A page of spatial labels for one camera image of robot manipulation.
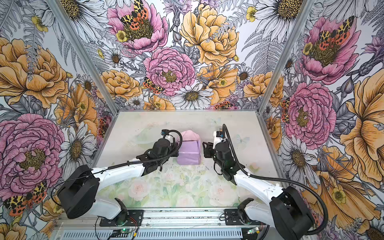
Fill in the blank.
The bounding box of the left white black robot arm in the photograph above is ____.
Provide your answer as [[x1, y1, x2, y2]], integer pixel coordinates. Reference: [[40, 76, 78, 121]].
[[57, 138, 183, 226]]

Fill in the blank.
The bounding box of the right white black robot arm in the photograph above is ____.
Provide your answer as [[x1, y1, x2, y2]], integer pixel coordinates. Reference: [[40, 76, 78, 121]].
[[203, 141, 315, 240]]

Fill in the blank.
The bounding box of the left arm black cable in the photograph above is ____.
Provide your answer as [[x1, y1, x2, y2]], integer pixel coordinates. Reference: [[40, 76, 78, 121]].
[[51, 129, 183, 199]]

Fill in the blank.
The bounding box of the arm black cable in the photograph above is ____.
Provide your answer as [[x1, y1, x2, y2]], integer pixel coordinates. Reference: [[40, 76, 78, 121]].
[[220, 124, 329, 236], [51, 129, 183, 199]]

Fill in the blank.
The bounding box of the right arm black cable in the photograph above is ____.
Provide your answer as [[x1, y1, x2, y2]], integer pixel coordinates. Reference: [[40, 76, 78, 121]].
[[220, 124, 329, 236]]

